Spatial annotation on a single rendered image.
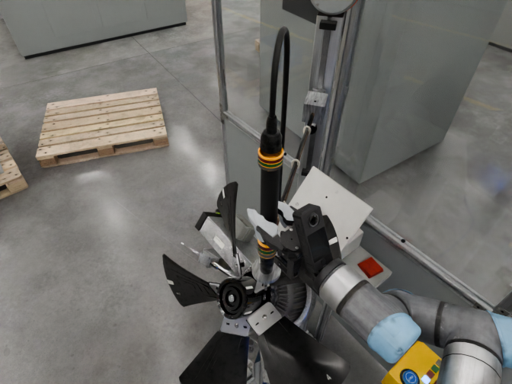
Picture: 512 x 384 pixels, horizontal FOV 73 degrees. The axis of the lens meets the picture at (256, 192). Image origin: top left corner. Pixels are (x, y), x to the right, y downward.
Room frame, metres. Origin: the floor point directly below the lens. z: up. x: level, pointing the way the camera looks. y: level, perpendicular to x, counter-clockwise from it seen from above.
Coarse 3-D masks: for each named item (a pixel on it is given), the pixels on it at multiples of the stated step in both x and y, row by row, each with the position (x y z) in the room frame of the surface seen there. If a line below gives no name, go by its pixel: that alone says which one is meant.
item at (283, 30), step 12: (288, 36) 0.52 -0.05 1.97; (276, 48) 0.48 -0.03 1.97; (288, 48) 0.53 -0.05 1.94; (276, 60) 0.47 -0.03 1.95; (288, 60) 0.54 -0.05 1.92; (276, 72) 0.46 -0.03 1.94; (288, 72) 0.54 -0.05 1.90; (276, 84) 0.46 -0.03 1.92; (288, 84) 0.54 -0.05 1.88; (276, 96) 0.46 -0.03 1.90; (300, 144) 0.82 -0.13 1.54; (288, 180) 0.67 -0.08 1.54
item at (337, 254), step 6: (324, 216) 0.67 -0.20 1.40; (330, 222) 0.63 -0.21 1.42; (330, 228) 0.61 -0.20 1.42; (330, 234) 0.59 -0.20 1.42; (336, 234) 0.58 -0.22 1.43; (330, 246) 0.55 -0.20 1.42; (336, 246) 0.54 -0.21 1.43; (336, 252) 0.52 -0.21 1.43; (282, 264) 0.57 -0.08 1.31; (282, 270) 0.54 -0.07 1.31; (282, 276) 0.52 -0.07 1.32; (276, 282) 0.51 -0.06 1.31; (282, 282) 0.50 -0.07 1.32; (288, 282) 0.49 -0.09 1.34; (294, 282) 0.48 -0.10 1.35; (300, 282) 0.48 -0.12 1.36
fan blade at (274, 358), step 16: (288, 320) 0.46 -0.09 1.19; (272, 336) 0.41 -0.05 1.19; (288, 336) 0.41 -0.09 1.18; (304, 336) 0.41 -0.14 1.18; (272, 352) 0.37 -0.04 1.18; (288, 352) 0.37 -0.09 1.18; (304, 352) 0.37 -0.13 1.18; (320, 352) 0.37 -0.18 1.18; (272, 368) 0.33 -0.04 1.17; (288, 368) 0.33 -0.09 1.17; (304, 368) 0.33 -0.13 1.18; (320, 368) 0.33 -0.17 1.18; (336, 368) 0.33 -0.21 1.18
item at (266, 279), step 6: (258, 258) 0.49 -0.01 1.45; (258, 264) 0.47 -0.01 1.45; (276, 264) 0.47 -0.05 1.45; (252, 270) 0.46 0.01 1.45; (258, 270) 0.46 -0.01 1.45; (276, 270) 0.46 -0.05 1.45; (258, 276) 0.44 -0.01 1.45; (264, 276) 0.44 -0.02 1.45; (270, 276) 0.44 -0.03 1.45; (276, 276) 0.44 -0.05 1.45; (264, 282) 0.43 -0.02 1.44; (270, 282) 0.43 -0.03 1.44
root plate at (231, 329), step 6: (228, 318) 0.49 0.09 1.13; (240, 318) 0.49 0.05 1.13; (246, 318) 0.49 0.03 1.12; (222, 324) 0.47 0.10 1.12; (234, 324) 0.48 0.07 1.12; (240, 324) 0.48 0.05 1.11; (246, 324) 0.48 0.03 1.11; (222, 330) 0.46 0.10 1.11; (228, 330) 0.46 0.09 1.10; (234, 330) 0.46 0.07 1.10; (240, 330) 0.47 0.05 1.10; (246, 330) 0.47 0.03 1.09
